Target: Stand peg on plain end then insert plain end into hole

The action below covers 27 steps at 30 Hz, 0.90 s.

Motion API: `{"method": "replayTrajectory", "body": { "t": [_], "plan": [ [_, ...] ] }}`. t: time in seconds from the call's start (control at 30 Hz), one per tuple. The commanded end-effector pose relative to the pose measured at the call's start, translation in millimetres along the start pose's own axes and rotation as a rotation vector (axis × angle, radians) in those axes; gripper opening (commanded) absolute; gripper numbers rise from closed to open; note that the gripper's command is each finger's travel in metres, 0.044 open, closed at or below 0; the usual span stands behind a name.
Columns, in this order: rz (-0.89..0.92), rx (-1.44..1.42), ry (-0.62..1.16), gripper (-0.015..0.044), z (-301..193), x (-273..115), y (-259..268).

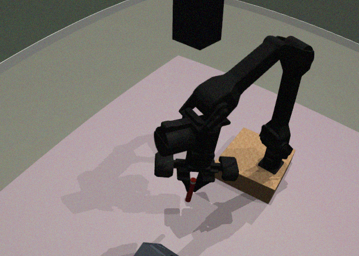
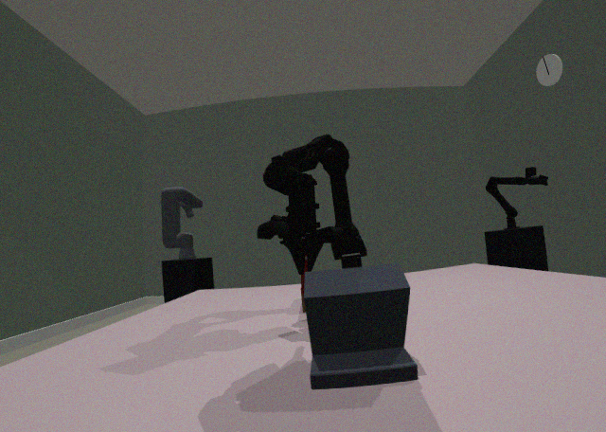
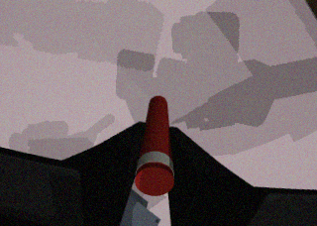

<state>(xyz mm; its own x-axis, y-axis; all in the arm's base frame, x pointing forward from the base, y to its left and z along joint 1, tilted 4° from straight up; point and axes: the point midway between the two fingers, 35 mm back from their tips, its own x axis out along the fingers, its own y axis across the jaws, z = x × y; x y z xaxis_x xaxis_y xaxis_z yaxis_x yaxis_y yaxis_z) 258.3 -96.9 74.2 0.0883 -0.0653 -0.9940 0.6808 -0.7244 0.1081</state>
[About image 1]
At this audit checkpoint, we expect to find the red peg with white band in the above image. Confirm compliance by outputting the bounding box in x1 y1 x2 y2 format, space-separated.
185 177 196 203

